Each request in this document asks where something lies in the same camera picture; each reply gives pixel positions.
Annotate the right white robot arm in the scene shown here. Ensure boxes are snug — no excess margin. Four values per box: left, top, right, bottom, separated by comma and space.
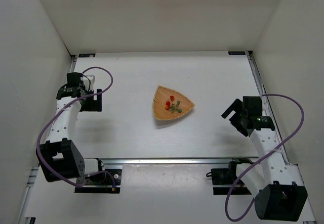
221, 96, 308, 222

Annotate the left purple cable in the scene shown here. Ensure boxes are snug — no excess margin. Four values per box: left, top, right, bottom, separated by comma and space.
35, 66, 114, 187

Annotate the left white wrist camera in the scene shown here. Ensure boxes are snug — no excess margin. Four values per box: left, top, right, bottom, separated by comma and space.
82, 74, 95, 91

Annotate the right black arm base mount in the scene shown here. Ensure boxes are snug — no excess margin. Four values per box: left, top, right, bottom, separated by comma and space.
206, 158, 253, 196

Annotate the left aluminium frame rail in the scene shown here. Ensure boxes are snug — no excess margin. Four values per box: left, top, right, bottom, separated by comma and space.
17, 55, 78, 224

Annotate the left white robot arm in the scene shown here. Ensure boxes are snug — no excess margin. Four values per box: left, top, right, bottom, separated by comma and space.
40, 72, 104, 184

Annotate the aluminium frame rail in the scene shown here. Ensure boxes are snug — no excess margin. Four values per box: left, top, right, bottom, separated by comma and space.
102, 157, 258, 165
17, 55, 78, 224
247, 51, 292, 165

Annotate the cherry sprig with green leaves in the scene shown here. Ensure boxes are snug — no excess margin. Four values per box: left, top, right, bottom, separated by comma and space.
165, 101, 183, 113

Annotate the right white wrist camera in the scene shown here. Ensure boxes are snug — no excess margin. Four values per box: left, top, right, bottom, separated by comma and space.
260, 96, 269, 116

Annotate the purple cable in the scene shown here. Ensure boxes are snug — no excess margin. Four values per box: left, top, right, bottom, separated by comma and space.
225, 94, 305, 221
35, 66, 114, 187

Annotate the dark corner bracket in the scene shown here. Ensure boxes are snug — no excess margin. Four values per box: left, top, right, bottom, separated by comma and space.
228, 51, 246, 56
78, 53, 96, 58

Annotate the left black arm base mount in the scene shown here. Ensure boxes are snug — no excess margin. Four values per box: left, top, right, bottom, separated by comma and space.
74, 158, 122, 194

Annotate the right dark corner bracket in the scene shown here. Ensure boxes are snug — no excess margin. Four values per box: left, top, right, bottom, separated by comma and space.
228, 51, 246, 56

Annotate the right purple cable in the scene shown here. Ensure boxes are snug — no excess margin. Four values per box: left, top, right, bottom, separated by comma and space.
225, 94, 305, 221

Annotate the right aluminium frame rail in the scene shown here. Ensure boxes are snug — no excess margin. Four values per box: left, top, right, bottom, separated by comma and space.
247, 51, 292, 165

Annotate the front aluminium frame rail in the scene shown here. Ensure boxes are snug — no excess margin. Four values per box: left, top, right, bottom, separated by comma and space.
102, 157, 258, 165

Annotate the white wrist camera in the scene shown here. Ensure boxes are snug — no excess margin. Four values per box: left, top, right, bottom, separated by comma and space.
82, 74, 95, 91
260, 96, 269, 116

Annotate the left dark corner bracket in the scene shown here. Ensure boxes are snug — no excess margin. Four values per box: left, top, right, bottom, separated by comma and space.
78, 53, 96, 58

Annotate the woven triangular fruit basket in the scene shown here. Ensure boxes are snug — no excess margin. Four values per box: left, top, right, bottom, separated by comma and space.
152, 85, 195, 121

